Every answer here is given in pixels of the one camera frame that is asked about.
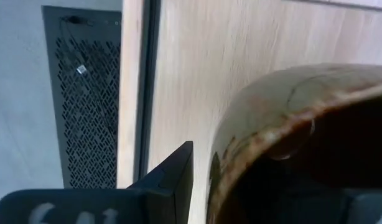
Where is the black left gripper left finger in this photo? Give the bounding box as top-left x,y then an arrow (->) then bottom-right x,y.
0,141 -> 194,224

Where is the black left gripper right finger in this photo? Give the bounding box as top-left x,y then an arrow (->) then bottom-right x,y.
243,174 -> 382,224

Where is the green glazed ceramic mug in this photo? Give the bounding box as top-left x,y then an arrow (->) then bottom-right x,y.
205,63 -> 382,224

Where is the black perforated computer tower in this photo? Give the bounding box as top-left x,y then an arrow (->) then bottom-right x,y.
40,4 -> 123,190

